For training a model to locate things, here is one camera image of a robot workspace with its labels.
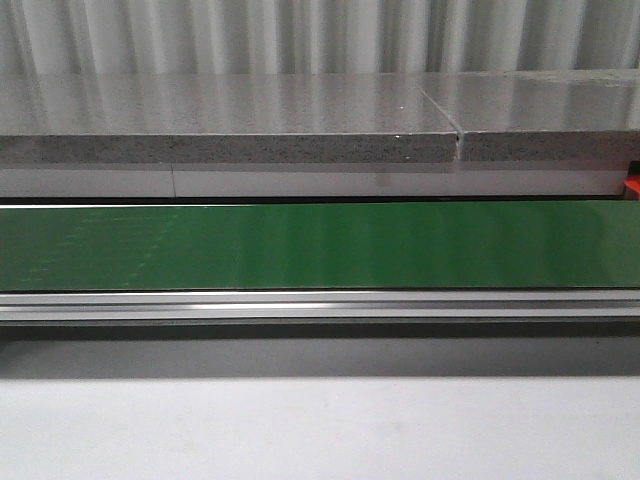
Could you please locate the grey stone countertop slab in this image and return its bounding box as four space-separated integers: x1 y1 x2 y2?
1 74 458 165

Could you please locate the white base panel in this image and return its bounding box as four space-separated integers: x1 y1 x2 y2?
1 162 629 198

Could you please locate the green conveyor belt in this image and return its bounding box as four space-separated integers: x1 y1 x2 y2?
1 200 639 291

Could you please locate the red object at edge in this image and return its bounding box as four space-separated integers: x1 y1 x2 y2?
623 175 640 201

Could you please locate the white pleated curtain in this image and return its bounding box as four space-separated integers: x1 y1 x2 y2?
1 1 639 74

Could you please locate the aluminium conveyor side rail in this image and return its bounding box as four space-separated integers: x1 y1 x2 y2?
1 289 639 327

